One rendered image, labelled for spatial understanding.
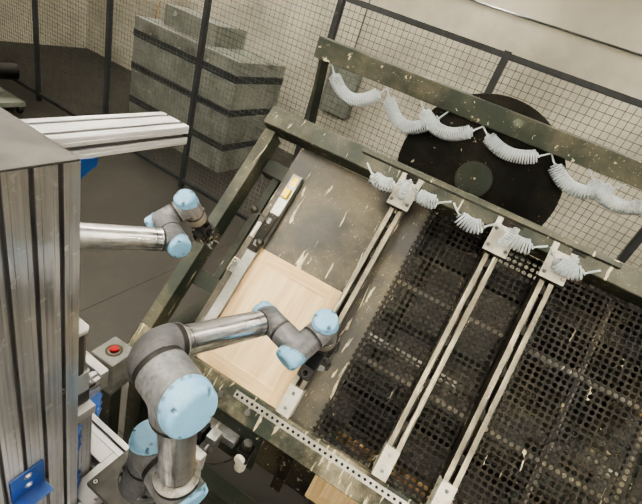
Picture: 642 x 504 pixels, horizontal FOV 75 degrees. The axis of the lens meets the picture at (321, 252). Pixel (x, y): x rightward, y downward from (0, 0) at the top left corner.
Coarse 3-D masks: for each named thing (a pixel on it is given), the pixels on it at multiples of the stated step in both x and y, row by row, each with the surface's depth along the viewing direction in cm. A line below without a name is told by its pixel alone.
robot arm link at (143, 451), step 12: (144, 420) 116; (132, 432) 112; (144, 432) 112; (132, 444) 109; (144, 444) 109; (156, 444) 109; (132, 456) 110; (144, 456) 108; (156, 456) 109; (132, 468) 113; (144, 468) 108
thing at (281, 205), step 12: (300, 180) 197; (276, 204) 196; (288, 204) 198; (264, 240) 192; (252, 252) 191; (240, 264) 191; (240, 276) 189; (228, 288) 189; (216, 300) 188; (228, 300) 188; (216, 312) 187
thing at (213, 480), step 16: (176, 320) 213; (192, 320) 216; (128, 400) 211; (128, 416) 216; (144, 416) 218; (128, 432) 223; (272, 448) 214; (272, 464) 219; (288, 464) 203; (208, 480) 212; (224, 480) 215; (272, 480) 214; (288, 480) 218; (304, 480) 212; (208, 496) 211; (224, 496) 208; (240, 496) 210; (304, 496) 217
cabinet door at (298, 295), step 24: (264, 264) 191; (288, 264) 190; (240, 288) 190; (264, 288) 189; (288, 288) 188; (312, 288) 186; (240, 312) 188; (288, 312) 185; (312, 312) 183; (264, 336) 184; (216, 360) 183; (240, 360) 182; (264, 360) 181; (240, 384) 179; (264, 384) 178; (288, 384) 177
